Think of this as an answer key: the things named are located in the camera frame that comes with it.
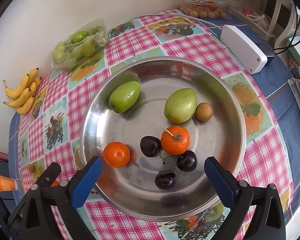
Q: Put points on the yellow banana bunch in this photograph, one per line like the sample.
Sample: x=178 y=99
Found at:
x=22 y=97

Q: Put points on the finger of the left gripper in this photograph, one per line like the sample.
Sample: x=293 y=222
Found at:
x=49 y=175

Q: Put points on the small green jujube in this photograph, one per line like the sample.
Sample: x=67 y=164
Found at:
x=180 y=105

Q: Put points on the large green jujube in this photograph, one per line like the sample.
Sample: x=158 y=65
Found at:
x=124 y=96

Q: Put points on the orange tangerine with stem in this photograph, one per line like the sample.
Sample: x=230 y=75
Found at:
x=175 y=140

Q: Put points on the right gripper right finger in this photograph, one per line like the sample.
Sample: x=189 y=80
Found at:
x=237 y=195

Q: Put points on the small orange tangerine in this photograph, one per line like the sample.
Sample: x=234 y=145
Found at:
x=55 y=183

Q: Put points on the brown longan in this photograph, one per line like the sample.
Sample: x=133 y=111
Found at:
x=204 y=112
x=31 y=168

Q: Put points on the orange tube bottle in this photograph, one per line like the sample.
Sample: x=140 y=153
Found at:
x=7 y=184

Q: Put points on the clear box of longans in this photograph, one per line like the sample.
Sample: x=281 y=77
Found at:
x=208 y=9

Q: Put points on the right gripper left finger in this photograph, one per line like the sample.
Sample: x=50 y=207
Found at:
x=68 y=196

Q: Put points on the white power adapter box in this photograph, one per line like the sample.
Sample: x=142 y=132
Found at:
x=247 y=52

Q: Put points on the white wooden chair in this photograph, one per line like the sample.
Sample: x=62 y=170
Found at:
x=268 y=35

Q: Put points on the checkered fruit-print tablecloth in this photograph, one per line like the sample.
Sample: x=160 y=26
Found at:
x=49 y=131

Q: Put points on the plastic tray of green fruits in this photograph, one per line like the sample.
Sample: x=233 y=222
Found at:
x=80 y=45

